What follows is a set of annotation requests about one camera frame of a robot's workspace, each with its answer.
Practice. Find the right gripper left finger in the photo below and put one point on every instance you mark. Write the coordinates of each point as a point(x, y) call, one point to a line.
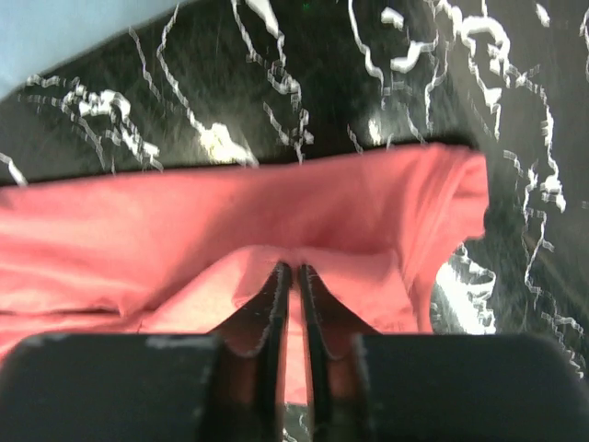
point(246, 394)

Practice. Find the pink t shirt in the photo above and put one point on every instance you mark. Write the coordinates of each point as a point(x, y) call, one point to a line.
point(181, 251)

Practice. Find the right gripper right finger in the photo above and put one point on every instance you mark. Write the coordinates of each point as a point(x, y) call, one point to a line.
point(339, 384)

